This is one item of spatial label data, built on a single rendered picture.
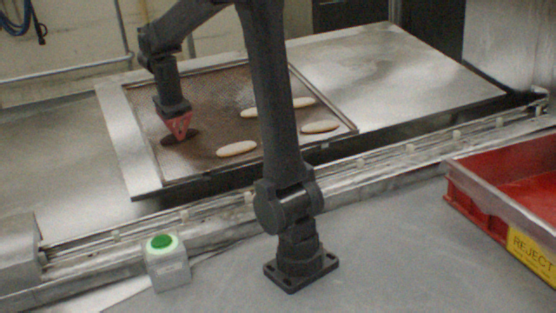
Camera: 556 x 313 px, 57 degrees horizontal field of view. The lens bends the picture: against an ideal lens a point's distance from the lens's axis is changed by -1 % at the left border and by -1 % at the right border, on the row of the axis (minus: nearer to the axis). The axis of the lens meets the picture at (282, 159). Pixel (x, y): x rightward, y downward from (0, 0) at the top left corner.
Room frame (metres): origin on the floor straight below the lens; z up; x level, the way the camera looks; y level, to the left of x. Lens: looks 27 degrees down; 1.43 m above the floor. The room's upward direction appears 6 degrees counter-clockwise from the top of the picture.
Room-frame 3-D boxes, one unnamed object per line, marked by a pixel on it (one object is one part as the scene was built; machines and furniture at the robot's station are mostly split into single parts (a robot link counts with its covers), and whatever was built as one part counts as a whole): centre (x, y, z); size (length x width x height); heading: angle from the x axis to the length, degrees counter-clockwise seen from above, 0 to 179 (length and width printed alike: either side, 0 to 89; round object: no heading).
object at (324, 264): (0.75, -0.01, 0.86); 0.12 x 0.09 x 0.08; 125
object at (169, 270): (0.76, 0.23, 0.84); 0.08 x 0.08 x 0.11; 21
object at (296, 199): (0.77, 0.00, 0.94); 0.09 x 0.05 x 0.10; 33
